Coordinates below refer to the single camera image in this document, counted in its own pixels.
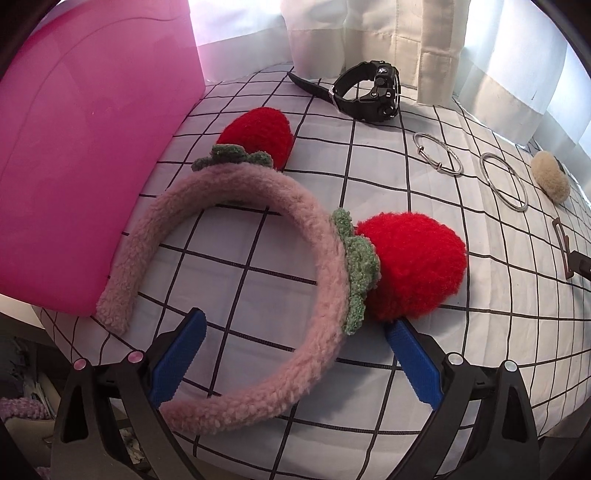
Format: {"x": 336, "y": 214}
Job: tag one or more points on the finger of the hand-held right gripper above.
{"x": 582, "y": 264}

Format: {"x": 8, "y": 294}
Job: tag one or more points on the beige fluffy hair clip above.
{"x": 549, "y": 175}

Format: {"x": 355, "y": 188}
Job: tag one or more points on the plain silver bangle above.
{"x": 521, "y": 208}

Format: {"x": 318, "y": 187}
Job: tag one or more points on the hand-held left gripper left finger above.
{"x": 178, "y": 360}

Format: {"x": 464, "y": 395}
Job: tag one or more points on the silver bangle with clasp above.
{"x": 449, "y": 171}

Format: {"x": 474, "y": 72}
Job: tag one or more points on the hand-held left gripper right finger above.
{"x": 415, "y": 364}

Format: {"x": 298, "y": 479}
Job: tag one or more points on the purple fuzzy cloth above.
{"x": 23, "y": 408}

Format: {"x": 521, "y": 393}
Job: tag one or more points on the white black checked bed sheet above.
{"x": 254, "y": 277}

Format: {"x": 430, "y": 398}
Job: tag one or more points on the pink fuzzy strawberry headband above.
{"x": 415, "y": 267}

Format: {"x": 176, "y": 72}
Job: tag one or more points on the white sheer curtain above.
{"x": 508, "y": 92}

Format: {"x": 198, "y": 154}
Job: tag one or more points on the cream thick curtain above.
{"x": 369, "y": 32}

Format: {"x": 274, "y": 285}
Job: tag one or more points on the brown rectangular hair claw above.
{"x": 562, "y": 234}

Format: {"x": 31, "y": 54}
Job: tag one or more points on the black digital wrist watch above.
{"x": 385, "y": 99}

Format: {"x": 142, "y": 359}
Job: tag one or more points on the pink plastic storage bin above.
{"x": 92, "y": 161}

